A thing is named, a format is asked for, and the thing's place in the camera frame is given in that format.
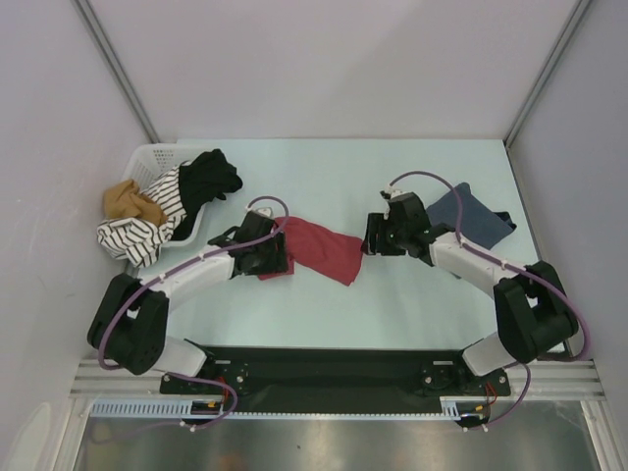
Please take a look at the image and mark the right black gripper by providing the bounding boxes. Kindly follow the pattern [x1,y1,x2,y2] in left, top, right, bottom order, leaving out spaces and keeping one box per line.
[359,213,408,256]

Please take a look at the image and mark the red tank top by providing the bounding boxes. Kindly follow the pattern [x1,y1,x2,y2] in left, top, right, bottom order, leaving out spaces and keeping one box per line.
[258,216,363,287]

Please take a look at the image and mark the blue grey tank top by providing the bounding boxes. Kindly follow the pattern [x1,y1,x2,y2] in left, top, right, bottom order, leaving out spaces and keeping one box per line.
[427,183,517,250]

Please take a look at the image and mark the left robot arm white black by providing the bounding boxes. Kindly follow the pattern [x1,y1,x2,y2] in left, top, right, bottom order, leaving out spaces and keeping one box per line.
[86,208,288,393]

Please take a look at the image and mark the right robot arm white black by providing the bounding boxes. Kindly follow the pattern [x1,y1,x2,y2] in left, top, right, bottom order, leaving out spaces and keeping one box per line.
[362,188,580,393]

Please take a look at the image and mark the striped white black tank top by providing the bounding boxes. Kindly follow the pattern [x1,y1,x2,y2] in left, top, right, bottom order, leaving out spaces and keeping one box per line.
[96,162,188,268]

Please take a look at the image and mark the mustard tank top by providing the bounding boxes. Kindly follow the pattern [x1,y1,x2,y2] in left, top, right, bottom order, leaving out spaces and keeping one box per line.
[103,179,167,227]

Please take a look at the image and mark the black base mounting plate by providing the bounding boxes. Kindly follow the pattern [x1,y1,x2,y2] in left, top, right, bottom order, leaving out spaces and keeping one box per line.
[160,346,511,415]

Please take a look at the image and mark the white plastic laundry basket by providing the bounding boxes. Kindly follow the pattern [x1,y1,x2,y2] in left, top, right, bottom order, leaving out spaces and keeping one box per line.
[120,144,210,254]

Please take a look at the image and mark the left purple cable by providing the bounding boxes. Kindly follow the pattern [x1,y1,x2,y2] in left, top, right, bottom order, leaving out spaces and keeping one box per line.
[90,195,290,445]

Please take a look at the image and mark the purple cable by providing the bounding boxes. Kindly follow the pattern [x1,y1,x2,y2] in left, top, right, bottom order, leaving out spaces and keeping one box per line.
[385,170,590,433]
[90,195,290,445]

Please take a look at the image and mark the slotted cable duct rail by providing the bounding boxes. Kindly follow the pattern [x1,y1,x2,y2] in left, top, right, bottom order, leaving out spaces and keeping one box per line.
[90,394,497,422]

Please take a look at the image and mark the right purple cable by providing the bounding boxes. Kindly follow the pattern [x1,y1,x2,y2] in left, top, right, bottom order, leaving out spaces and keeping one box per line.
[385,170,590,433]

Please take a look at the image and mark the aluminium extrusion base frame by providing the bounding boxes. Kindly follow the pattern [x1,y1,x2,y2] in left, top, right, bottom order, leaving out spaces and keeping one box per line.
[68,274,609,433]

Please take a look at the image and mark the left aluminium corner post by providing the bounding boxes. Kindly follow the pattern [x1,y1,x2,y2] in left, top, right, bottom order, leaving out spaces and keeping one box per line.
[70,0,161,143]

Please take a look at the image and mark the aluminium corner post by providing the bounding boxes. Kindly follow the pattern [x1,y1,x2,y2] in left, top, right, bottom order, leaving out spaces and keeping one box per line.
[70,0,161,143]
[502,0,596,151]

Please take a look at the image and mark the right aluminium corner post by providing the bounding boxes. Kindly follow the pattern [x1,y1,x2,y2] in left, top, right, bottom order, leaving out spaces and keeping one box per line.
[502,0,596,151]

